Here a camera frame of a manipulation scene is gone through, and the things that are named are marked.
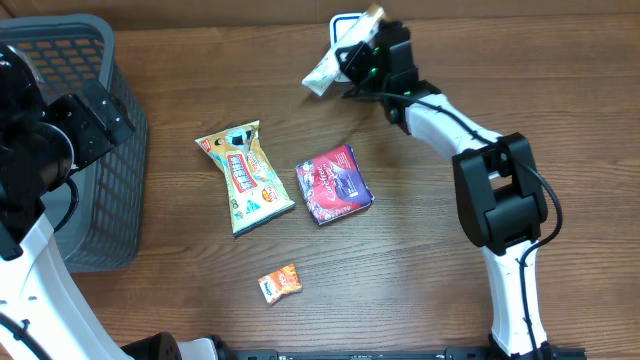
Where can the red purple Carefree pad pack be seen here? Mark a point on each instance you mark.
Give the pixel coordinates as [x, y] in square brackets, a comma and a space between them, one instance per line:
[332, 185]

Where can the small orange snack packet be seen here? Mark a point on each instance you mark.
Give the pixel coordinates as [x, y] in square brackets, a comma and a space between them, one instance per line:
[280, 283]

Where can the yellow snack bag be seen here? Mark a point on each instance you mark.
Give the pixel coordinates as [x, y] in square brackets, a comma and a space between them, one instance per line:
[256, 193]

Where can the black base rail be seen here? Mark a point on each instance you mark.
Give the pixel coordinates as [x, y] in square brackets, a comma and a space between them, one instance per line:
[452, 353]

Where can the white tube with gold cap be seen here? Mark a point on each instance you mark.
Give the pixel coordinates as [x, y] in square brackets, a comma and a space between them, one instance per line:
[329, 67]

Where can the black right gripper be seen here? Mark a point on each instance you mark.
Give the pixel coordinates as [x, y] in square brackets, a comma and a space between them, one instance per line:
[352, 56]

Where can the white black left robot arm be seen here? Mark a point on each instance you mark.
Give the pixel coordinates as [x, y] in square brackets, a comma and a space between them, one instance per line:
[43, 313]

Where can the grey plastic mesh basket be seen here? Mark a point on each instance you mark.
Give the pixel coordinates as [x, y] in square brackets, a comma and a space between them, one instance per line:
[71, 52]

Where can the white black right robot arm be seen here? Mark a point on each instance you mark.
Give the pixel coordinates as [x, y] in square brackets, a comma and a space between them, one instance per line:
[501, 197]

